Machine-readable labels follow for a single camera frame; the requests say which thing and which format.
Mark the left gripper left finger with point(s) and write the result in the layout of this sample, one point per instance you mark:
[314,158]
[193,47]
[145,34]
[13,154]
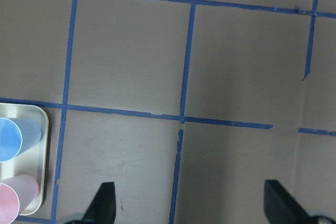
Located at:
[103,206]

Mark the pink plastic cup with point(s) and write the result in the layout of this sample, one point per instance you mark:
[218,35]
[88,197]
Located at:
[17,193]

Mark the blue plastic cup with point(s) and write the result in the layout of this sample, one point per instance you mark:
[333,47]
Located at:
[18,136]

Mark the cream plastic tray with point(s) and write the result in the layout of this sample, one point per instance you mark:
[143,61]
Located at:
[33,161]

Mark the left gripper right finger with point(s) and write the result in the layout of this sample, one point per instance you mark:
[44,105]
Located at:
[280,207]

